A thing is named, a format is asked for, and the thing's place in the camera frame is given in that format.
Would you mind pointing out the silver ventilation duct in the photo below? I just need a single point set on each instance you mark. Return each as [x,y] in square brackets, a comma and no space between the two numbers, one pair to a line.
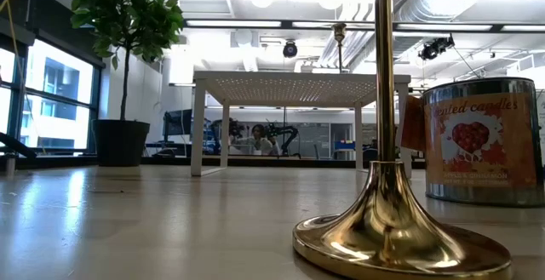
[430,5]

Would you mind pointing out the person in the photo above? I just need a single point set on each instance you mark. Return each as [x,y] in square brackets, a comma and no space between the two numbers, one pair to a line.
[257,144]

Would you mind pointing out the green plant in black pot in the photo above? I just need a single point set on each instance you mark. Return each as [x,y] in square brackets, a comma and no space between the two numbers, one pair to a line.
[121,144]

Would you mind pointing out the gold brass candlestick holder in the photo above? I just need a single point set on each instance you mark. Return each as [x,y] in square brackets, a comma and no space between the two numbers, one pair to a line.
[385,229]
[339,31]

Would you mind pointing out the black background monitor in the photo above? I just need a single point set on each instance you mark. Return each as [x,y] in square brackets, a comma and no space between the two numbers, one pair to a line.
[179,122]

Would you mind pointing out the black background robot arm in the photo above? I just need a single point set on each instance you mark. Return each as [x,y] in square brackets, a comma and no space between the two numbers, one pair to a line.
[283,130]

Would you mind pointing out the white perforated metal shelf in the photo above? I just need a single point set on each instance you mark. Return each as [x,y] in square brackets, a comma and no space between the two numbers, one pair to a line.
[294,78]

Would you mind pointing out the silver scented candle tin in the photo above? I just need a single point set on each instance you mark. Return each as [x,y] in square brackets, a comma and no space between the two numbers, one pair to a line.
[481,144]

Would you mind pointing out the long ceiling light bar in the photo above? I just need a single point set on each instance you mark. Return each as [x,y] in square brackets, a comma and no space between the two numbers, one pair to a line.
[234,23]

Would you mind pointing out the black ceiling camera rig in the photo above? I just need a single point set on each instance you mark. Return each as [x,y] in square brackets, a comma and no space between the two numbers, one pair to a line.
[436,48]

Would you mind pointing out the black dome ceiling camera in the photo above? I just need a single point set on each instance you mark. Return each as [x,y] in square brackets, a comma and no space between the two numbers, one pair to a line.
[290,49]

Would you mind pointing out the black aluminium table frame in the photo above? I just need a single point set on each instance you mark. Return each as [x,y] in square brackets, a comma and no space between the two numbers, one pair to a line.
[289,161]

